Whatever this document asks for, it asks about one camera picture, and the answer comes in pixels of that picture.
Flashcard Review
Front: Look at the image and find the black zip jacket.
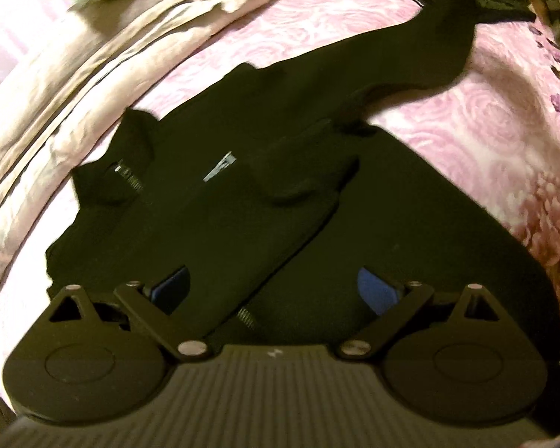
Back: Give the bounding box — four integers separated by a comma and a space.
46, 0, 560, 363

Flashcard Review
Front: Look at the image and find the folded beige duvet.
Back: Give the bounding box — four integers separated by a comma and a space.
0, 0, 333, 309

